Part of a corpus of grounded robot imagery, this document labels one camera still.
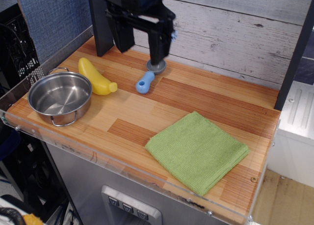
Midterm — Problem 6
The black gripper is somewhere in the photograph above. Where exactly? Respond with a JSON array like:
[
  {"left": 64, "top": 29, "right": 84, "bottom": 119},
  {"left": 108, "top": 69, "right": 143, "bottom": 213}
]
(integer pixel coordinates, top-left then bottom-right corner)
[{"left": 105, "top": 0, "right": 176, "bottom": 65}]

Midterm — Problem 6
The green cloth napkin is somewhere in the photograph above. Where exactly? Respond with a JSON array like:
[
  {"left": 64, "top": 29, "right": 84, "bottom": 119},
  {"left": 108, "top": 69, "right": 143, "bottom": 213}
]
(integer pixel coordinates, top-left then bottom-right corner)
[{"left": 145, "top": 112, "right": 249, "bottom": 196}]

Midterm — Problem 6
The blue grey toy spoon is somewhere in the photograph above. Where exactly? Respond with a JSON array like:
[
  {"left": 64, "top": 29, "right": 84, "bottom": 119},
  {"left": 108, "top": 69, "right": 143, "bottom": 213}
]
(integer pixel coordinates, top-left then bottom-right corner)
[{"left": 135, "top": 60, "right": 166, "bottom": 94}]

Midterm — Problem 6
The white appliance top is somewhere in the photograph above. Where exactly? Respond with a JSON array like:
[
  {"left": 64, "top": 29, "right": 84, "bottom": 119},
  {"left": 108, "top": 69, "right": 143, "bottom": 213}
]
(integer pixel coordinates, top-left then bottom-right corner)
[{"left": 267, "top": 81, "right": 314, "bottom": 187}]

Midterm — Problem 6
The yellow plastic toy banana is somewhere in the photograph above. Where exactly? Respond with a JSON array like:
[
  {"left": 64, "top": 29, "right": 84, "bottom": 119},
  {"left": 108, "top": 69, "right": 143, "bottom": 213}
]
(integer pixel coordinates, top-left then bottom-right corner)
[{"left": 78, "top": 57, "right": 118, "bottom": 95}]

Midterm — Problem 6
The stainless steel pot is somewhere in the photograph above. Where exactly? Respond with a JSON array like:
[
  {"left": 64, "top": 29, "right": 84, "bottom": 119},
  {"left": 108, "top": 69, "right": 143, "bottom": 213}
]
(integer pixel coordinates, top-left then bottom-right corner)
[{"left": 27, "top": 67, "right": 92, "bottom": 127}]

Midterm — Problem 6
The black plastic crate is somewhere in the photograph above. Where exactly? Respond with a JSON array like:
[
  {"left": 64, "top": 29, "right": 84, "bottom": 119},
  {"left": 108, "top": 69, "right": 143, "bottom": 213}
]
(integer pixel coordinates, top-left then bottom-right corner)
[{"left": 0, "top": 3, "right": 40, "bottom": 89}]

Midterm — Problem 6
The silver dispenser panel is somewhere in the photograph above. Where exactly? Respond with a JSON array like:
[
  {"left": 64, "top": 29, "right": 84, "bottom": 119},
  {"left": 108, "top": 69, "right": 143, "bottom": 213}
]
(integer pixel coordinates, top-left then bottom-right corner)
[{"left": 101, "top": 185, "right": 162, "bottom": 225}]

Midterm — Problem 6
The dark grey left post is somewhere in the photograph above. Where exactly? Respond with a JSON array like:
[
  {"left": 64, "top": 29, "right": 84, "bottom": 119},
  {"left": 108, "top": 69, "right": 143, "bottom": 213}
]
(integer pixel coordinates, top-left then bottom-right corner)
[{"left": 88, "top": 0, "right": 114, "bottom": 57}]

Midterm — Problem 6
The dark grey post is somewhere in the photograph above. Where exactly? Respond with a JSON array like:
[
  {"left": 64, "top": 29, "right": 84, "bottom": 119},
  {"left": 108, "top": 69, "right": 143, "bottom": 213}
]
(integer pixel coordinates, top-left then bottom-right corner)
[
  {"left": 88, "top": 0, "right": 114, "bottom": 57},
  {"left": 274, "top": 0, "right": 314, "bottom": 111}
]

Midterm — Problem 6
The clear acrylic guard rail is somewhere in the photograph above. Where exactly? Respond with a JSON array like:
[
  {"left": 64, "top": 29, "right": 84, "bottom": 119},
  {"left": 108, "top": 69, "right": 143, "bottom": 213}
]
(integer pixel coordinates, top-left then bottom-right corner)
[{"left": 0, "top": 28, "right": 280, "bottom": 225}]

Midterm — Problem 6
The dark grey right post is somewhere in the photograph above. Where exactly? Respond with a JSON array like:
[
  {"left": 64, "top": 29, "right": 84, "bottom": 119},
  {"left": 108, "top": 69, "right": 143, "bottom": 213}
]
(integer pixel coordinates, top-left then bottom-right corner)
[{"left": 274, "top": 0, "right": 314, "bottom": 111}]

